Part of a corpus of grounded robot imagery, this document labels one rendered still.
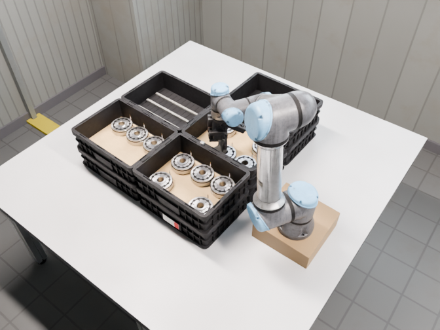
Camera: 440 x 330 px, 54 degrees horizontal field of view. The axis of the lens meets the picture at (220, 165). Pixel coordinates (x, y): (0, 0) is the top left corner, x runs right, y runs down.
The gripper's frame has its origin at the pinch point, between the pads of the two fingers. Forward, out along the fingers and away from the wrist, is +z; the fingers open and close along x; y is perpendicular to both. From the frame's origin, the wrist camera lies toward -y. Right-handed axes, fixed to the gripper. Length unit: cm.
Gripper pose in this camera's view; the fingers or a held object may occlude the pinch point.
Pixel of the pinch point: (224, 148)
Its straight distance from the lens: 197.5
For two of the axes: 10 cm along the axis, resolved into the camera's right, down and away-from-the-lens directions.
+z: 0.0, 6.9, 7.3
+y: -9.9, 0.9, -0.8
